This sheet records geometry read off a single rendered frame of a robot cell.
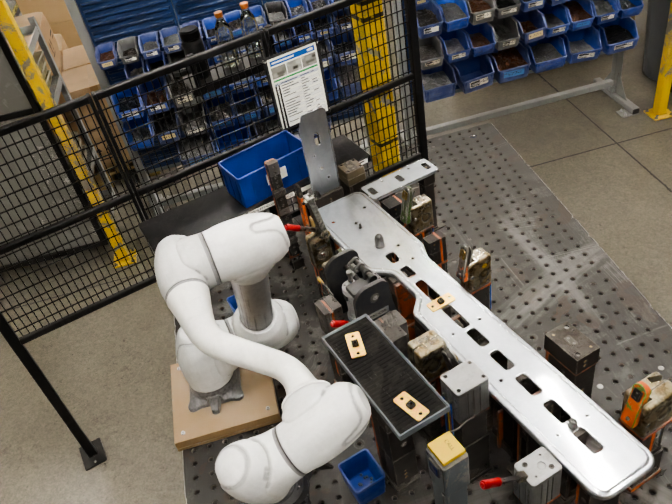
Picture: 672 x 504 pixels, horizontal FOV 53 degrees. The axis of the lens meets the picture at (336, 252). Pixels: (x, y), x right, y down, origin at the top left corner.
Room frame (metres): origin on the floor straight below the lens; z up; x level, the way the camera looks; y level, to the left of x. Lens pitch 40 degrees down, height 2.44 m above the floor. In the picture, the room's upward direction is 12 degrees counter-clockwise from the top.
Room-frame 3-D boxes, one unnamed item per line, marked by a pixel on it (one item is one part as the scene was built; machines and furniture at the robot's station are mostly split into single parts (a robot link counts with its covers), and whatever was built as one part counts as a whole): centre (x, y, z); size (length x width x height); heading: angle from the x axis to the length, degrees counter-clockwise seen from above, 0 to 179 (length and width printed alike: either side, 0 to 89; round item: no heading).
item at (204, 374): (1.49, 0.47, 0.91); 0.18 x 0.16 x 0.22; 106
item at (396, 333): (1.23, -0.11, 0.90); 0.05 x 0.05 x 0.40; 22
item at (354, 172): (2.13, -0.12, 0.88); 0.08 x 0.08 x 0.36; 22
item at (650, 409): (0.92, -0.66, 0.88); 0.15 x 0.11 x 0.36; 112
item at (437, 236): (1.71, -0.33, 0.84); 0.11 x 0.08 x 0.29; 112
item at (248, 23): (2.43, 0.14, 1.53); 0.06 x 0.06 x 0.20
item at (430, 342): (1.19, -0.19, 0.89); 0.13 x 0.11 x 0.38; 112
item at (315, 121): (2.08, -0.01, 1.17); 0.12 x 0.01 x 0.34; 112
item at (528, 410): (1.38, -0.29, 1.00); 1.38 x 0.22 x 0.02; 22
